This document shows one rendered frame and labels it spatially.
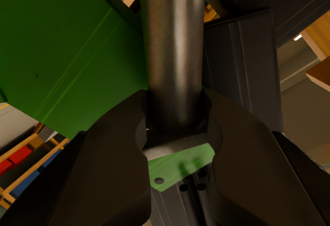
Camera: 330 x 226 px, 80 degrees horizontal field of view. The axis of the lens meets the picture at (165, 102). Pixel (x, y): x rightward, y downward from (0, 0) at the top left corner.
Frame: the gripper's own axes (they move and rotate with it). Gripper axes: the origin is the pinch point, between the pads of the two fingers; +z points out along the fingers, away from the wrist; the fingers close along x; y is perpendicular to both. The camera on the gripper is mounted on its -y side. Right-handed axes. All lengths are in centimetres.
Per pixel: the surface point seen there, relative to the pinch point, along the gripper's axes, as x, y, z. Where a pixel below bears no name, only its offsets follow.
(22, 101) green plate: -11.7, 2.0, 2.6
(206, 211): 3.0, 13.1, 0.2
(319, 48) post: 58, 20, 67
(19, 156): -338, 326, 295
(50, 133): -20.3, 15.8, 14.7
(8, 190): -321, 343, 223
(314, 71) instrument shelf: 43, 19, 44
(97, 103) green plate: -5.9, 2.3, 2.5
